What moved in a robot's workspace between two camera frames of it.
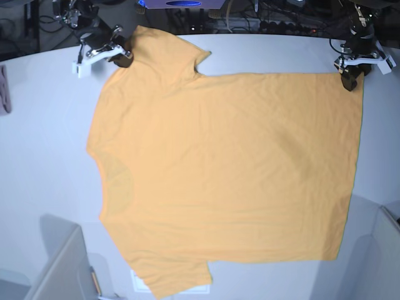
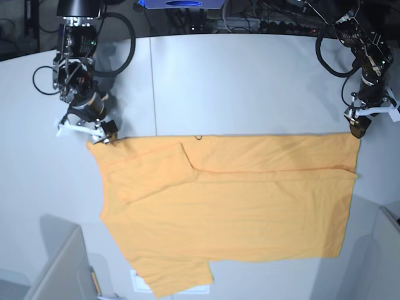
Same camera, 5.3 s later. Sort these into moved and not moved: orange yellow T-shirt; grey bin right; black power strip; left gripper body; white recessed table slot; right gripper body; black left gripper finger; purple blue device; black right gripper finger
Moved: right gripper body; black right gripper finger; left gripper body; black left gripper finger; orange yellow T-shirt
Not moved: black power strip; white recessed table slot; purple blue device; grey bin right
